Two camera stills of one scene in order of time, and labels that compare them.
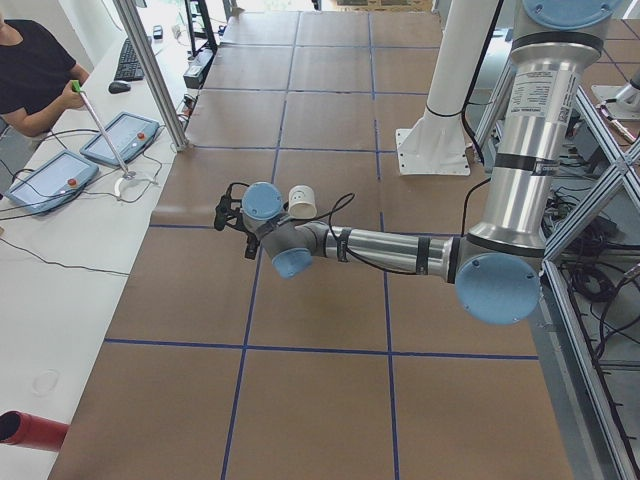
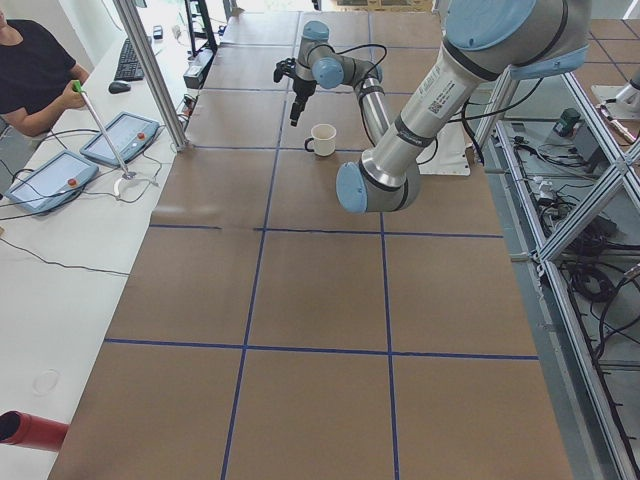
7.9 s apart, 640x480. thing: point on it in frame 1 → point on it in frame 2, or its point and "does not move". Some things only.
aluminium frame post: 149,66 does not move
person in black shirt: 39,77 does not move
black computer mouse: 118,87 does not move
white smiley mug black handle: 301,202 → 322,140
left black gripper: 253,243 → 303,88
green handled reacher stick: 127,174 does not move
